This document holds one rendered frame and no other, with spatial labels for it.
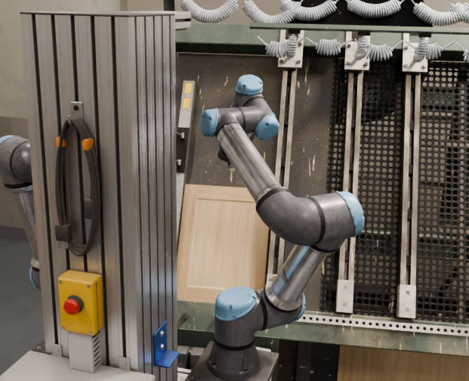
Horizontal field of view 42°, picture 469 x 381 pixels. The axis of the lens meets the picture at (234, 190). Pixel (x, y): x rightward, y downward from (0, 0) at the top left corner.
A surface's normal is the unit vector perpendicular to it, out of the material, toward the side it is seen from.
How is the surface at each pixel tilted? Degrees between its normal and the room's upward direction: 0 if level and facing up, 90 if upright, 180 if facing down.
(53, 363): 0
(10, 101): 90
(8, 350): 0
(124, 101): 90
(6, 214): 90
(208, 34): 60
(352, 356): 90
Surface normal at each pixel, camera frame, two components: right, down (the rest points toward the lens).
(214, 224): -0.11, -0.23
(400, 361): -0.15, 0.29
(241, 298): -0.09, -0.93
